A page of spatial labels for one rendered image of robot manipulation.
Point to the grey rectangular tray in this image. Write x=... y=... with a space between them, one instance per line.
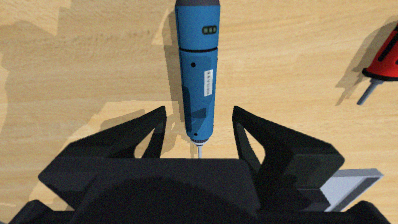
x=346 y=185

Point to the blue electric screwdriver barrel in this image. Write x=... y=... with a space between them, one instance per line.
x=197 y=23

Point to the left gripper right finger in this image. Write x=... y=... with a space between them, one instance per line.
x=292 y=159

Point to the red screwdriver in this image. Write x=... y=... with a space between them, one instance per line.
x=384 y=67

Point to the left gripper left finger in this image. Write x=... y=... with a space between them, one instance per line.
x=121 y=140

